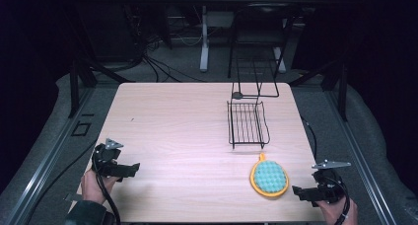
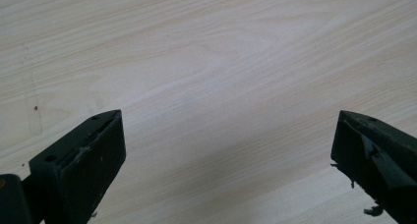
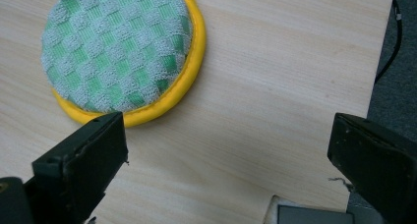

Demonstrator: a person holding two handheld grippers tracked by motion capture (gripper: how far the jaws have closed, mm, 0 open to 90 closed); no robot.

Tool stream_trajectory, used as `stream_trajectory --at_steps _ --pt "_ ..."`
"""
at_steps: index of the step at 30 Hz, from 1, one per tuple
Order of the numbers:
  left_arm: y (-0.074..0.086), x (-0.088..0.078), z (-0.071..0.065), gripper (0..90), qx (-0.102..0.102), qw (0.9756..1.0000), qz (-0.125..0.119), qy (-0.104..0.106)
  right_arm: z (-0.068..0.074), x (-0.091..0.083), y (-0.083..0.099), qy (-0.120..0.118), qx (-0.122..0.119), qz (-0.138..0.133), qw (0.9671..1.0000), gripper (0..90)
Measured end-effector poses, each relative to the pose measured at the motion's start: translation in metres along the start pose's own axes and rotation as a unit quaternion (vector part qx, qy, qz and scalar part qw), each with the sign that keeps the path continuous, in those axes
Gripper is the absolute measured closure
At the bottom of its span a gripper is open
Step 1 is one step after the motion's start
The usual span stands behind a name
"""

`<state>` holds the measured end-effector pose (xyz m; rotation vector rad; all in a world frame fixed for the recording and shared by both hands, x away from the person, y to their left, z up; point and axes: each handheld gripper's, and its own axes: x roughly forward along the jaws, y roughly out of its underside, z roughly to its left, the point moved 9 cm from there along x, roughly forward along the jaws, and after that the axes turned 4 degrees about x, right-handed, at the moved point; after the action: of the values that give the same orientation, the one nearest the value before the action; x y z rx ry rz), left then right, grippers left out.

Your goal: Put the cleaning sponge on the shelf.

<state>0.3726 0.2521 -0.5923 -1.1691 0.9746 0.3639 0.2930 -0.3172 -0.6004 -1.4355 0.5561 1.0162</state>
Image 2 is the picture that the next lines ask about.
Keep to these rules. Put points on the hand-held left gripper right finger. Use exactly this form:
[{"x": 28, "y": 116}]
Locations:
[{"x": 380, "y": 158}]

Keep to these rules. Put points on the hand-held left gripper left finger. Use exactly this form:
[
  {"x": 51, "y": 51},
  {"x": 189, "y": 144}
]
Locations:
[{"x": 85, "y": 171}]

